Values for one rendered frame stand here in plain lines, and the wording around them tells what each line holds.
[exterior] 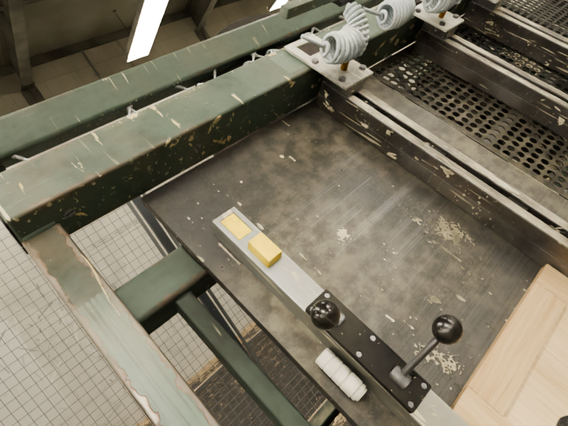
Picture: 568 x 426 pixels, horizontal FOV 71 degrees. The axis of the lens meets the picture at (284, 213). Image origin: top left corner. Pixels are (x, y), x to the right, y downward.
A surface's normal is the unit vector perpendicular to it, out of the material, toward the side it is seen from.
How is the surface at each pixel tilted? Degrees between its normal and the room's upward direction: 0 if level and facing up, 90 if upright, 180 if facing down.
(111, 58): 90
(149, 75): 90
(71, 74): 90
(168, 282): 58
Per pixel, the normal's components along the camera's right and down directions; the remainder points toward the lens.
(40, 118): 0.48, -0.18
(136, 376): 0.12, -0.59
